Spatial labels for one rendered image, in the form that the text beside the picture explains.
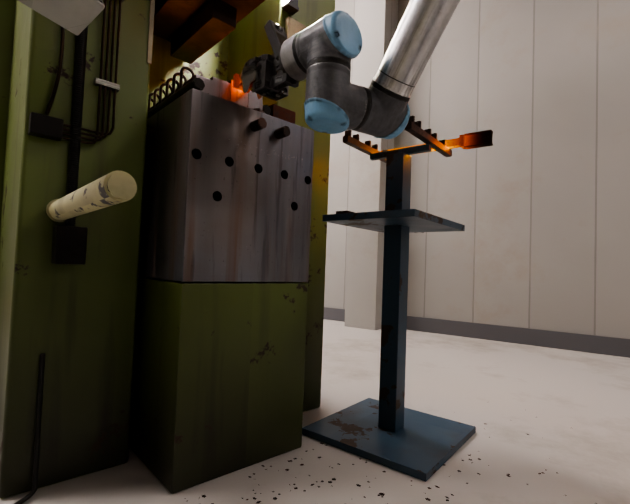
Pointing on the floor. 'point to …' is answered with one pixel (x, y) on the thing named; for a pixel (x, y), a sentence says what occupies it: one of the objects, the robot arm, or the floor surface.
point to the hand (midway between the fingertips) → (246, 79)
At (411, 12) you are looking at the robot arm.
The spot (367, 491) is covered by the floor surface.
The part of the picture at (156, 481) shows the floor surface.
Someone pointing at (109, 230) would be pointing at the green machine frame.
